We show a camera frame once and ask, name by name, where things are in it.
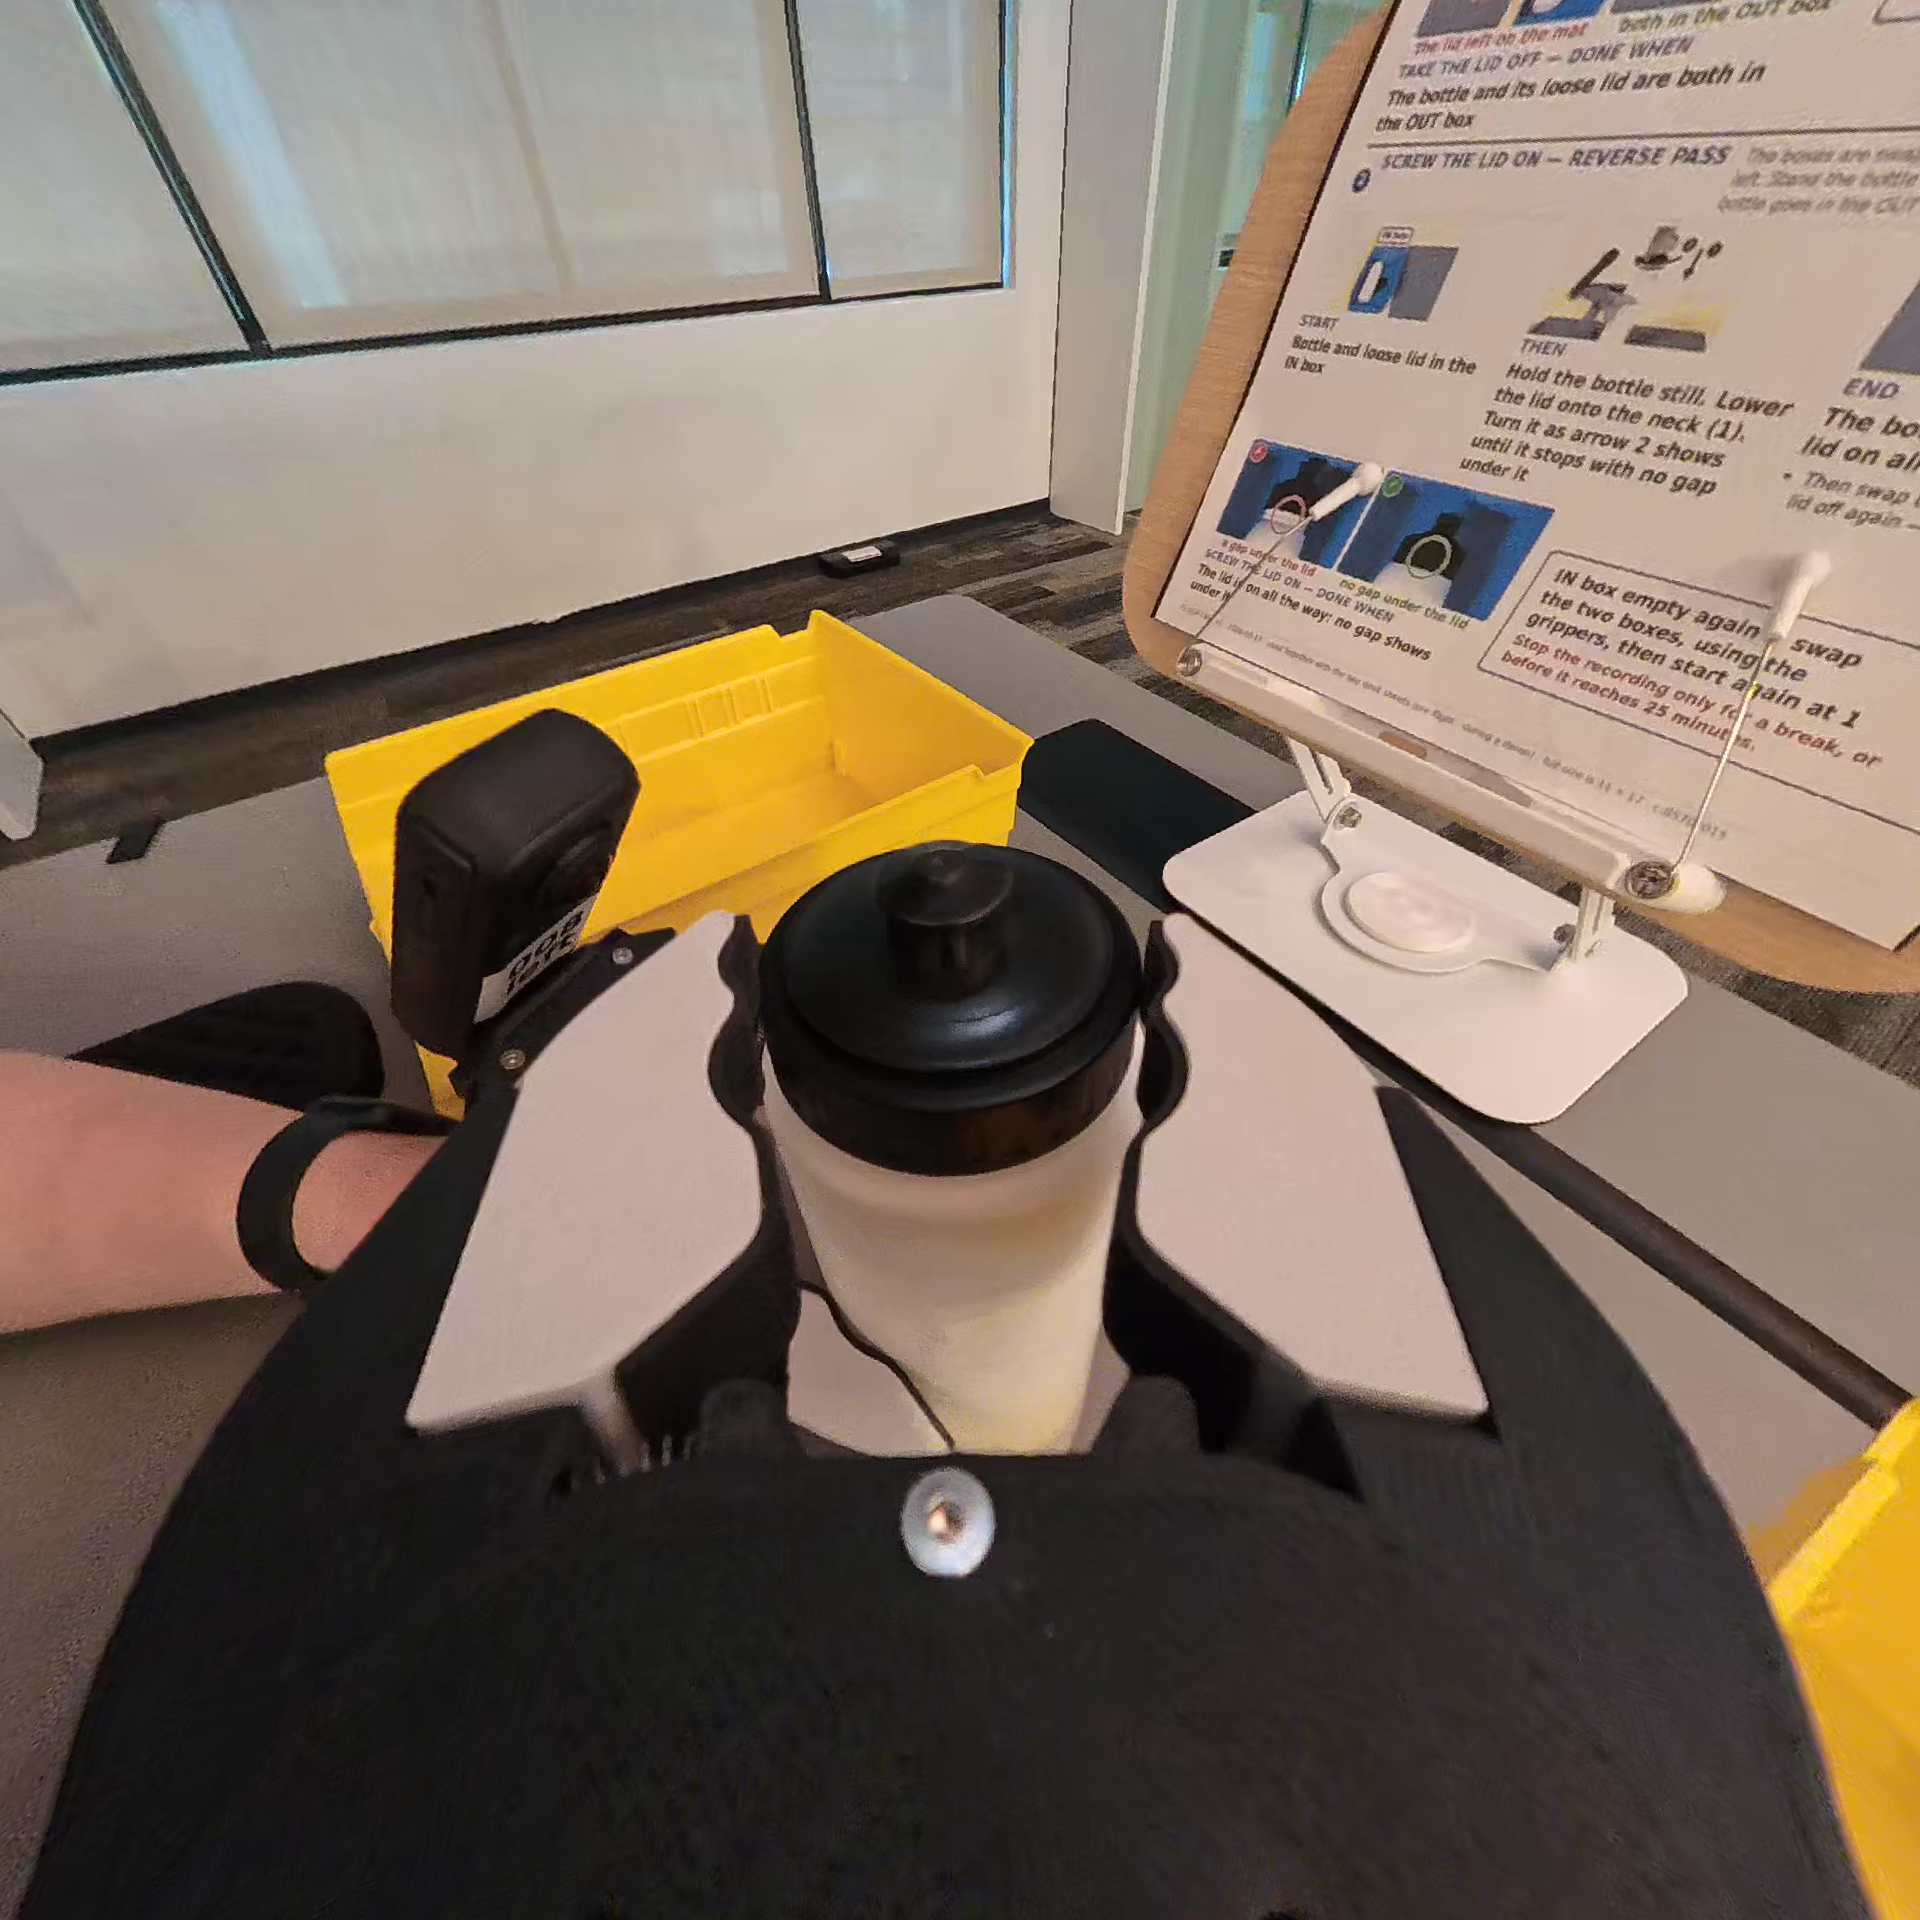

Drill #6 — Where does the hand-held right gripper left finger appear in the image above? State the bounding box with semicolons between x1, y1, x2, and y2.
404;910;797;1433

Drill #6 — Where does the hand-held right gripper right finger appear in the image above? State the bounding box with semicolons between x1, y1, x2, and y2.
1106;910;1490;1422

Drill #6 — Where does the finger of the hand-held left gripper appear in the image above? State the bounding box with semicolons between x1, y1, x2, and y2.
783;1282;957;1458

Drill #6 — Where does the white plastic bottle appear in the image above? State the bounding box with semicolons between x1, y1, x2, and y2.
764;1049;1142;1458

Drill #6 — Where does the yellow plastic bin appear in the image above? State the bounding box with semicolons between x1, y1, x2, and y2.
324;606;1037;1120
1746;1403;1920;1920

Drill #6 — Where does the black bottle lid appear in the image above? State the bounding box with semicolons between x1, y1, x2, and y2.
756;839;1147;1180

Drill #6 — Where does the person's left forearm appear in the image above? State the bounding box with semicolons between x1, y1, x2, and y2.
0;1049;436;1338

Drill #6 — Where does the black mesh wrist pad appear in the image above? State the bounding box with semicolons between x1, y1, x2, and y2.
66;982;387;1113

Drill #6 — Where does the large window with blinds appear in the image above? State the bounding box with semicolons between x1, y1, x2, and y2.
0;0;1010;383

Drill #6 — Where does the printed instruction sheet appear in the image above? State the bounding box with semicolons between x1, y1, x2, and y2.
1150;0;1920;955

